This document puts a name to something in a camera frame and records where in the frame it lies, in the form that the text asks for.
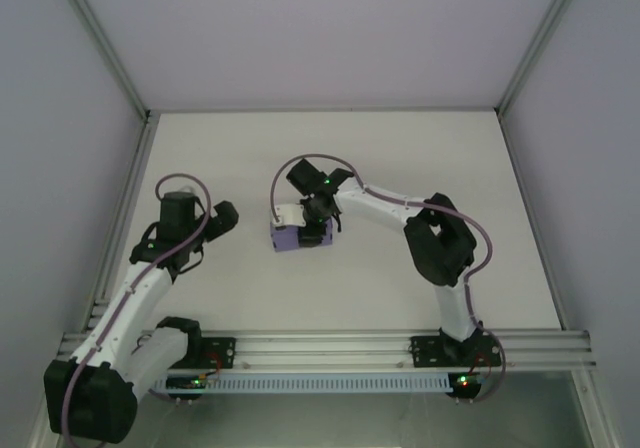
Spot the pale blue slotted cable duct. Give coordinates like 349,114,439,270
152,371,451,395

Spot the aluminium frame front rail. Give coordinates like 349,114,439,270
58,328,598,370

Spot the purple corrugated paper box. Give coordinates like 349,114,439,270
268,216,335,254

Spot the aluminium frame side rail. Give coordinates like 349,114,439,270
92,110,160,322

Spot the circuit board with green light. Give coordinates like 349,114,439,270
448,372,485,395
165,373,222,395

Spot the aluminium frame corner post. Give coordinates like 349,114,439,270
49,0,153,119

